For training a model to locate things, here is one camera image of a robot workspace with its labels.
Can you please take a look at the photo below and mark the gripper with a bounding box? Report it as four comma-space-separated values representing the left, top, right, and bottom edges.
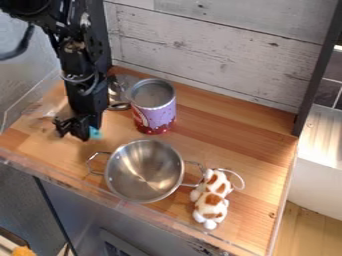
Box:
52, 87, 111, 142

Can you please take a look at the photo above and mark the silver pot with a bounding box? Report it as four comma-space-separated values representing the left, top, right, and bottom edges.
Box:
84, 138, 208, 205

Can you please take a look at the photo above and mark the purple and red can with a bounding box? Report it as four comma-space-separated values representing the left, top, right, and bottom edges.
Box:
128, 78, 178, 136

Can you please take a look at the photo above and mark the white and brown plush animal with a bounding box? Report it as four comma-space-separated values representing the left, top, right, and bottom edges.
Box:
188, 167, 248, 231

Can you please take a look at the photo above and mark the white cabinet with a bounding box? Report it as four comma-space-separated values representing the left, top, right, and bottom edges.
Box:
285, 103, 342, 222

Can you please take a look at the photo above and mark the black metal post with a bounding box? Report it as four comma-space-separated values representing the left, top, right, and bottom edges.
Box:
291, 0, 342, 138

